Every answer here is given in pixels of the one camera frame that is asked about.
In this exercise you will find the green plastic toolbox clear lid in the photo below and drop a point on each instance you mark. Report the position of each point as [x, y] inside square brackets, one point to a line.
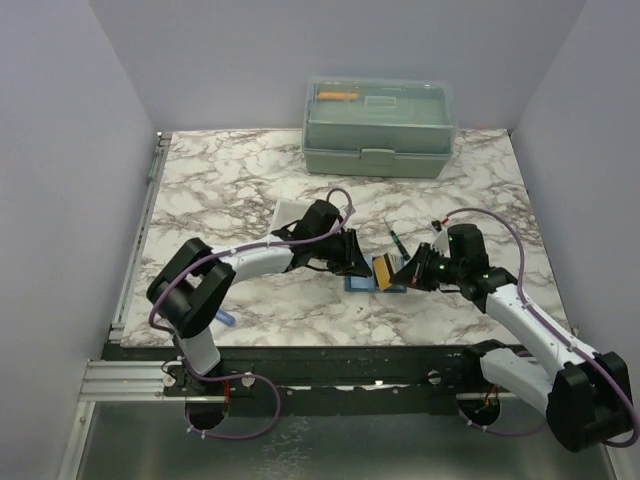
[396, 128]

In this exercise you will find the aluminium rail frame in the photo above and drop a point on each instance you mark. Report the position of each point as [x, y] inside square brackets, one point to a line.
[222, 186]

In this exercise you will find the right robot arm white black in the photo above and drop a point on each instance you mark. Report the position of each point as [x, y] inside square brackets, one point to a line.
[584, 395]

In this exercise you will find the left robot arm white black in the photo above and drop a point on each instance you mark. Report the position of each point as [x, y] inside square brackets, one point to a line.
[189, 291]

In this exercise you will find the small green black screwdriver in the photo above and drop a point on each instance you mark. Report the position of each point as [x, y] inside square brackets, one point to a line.
[400, 246]

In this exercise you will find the orange tool inside toolbox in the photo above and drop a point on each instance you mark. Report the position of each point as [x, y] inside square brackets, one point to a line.
[337, 96]

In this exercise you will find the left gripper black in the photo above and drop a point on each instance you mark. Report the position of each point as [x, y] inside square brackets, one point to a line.
[351, 259]

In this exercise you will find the black stripe grey card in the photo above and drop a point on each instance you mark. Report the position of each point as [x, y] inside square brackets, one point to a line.
[398, 262]

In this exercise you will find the white plastic card tray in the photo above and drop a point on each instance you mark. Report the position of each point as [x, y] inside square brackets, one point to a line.
[286, 213]

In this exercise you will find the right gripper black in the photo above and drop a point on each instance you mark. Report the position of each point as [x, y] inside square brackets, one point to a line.
[415, 272]

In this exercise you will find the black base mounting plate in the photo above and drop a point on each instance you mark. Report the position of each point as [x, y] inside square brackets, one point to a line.
[331, 381]

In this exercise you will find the blue red handled screwdriver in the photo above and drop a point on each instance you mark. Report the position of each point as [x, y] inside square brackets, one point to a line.
[225, 318]

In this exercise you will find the blue leather card holder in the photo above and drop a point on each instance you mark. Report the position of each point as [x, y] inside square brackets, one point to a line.
[354, 284]

